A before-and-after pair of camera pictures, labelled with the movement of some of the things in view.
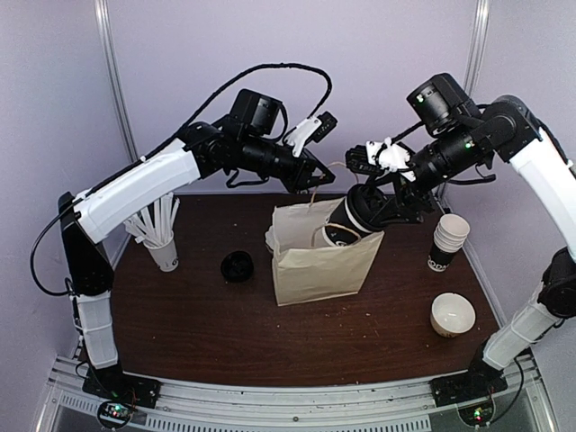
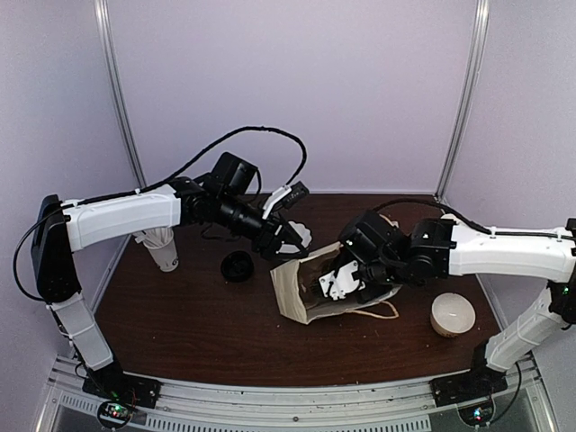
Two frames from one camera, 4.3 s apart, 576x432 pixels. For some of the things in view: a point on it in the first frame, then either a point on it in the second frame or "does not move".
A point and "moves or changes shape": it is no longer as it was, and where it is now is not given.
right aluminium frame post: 471,70 does not move
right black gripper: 406,197 -> 369,296
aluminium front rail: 387,408 does not move
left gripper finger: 327,176 -> 290,236
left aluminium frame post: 106,31 does not move
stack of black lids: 237,266 does not move
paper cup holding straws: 165,256 does not move
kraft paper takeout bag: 307,269 moves or changes shape
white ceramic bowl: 452,313 does not move
